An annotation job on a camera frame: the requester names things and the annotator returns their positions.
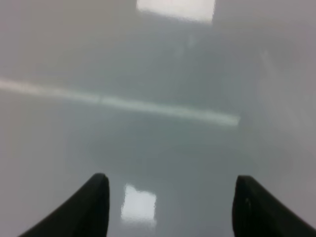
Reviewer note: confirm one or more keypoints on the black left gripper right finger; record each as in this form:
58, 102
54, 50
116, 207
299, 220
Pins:
257, 213

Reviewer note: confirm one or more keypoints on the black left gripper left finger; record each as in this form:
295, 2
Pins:
84, 214

